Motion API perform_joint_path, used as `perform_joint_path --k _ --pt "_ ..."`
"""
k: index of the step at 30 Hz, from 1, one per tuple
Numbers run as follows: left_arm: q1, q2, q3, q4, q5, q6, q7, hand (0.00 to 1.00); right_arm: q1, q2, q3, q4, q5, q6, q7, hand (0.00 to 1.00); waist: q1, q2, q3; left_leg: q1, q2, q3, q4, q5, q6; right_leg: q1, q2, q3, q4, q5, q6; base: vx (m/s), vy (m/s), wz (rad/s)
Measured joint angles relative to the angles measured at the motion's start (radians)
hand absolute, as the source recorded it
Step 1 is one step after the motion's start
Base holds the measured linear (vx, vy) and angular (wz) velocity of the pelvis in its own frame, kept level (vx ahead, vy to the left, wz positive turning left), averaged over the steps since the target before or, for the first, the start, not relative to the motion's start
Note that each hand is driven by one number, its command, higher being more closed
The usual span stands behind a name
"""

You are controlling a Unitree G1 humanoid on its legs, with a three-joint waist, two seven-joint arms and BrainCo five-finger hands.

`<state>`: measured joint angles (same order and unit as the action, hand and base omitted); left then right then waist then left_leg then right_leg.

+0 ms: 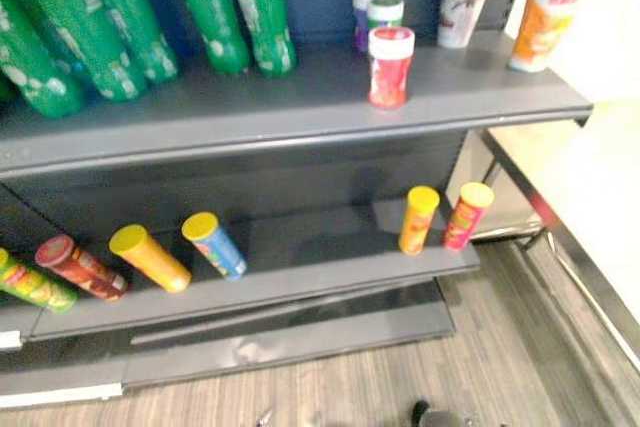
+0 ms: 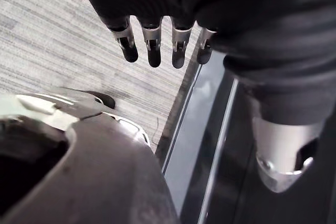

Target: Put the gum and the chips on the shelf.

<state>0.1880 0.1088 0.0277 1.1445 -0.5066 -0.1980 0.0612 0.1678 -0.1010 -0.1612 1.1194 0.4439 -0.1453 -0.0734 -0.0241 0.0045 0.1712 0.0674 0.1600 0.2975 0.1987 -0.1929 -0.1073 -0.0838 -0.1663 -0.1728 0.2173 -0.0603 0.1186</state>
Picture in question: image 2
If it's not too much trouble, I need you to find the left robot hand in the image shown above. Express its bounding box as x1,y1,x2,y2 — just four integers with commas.
70,0,336,194

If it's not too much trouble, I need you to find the dark grey shelf unit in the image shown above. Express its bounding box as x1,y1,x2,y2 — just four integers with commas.
154,49,336,224

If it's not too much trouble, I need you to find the silver robot body with legs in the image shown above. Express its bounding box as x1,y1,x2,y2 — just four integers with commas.
0,87,181,224

